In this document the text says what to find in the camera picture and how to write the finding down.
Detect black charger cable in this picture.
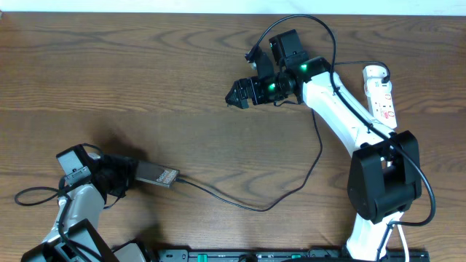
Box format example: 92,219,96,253
175,60,392,213

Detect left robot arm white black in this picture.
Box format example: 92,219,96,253
15,143,154,261

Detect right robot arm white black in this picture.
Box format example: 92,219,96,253
225,30,422,261

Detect white charger adapter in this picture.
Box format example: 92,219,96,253
363,65,390,84

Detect white power strip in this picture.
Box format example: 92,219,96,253
364,79,398,129

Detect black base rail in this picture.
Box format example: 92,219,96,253
156,248,430,262

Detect white power strip cord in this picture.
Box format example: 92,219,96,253
395,221,411,262

